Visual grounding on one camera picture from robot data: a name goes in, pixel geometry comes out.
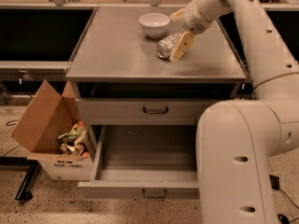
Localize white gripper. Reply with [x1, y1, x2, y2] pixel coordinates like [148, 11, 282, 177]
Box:
[169, 0, 215, 63]

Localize silver 7up soda can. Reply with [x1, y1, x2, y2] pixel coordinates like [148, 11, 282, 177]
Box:
[156, 33, 181, 60]

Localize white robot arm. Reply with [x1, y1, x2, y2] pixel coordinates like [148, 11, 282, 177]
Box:
[171, 0, 299, 224]

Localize grey metal drawer cabinet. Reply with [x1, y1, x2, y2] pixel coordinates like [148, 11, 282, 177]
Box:
[65, 6, 248, 201]

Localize closed upper grey drawer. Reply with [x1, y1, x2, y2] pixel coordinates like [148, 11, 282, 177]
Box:
[76, 98, 216, 125]

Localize open lower grey drawer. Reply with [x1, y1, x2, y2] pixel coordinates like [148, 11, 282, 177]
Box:
[78, 126, 199, 200]

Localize white ceramic bowl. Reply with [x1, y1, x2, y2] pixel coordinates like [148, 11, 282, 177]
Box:
[139, 13, 170, 38]

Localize crumpled snack bags in box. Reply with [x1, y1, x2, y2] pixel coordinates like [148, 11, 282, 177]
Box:
[58, 121, 88, 156]

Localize brown cardboard box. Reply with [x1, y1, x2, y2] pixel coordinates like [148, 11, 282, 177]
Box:
[10, 81, 93, 181]

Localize black power adapter brick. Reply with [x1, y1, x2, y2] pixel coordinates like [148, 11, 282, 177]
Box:
[270, 175, 280, 190]

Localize black metal floor stand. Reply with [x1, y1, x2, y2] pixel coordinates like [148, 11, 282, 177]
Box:
[0, 156, 40, 203]

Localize black power cable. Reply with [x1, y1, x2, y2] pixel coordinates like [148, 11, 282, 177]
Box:
[277, 189, 299, 224]

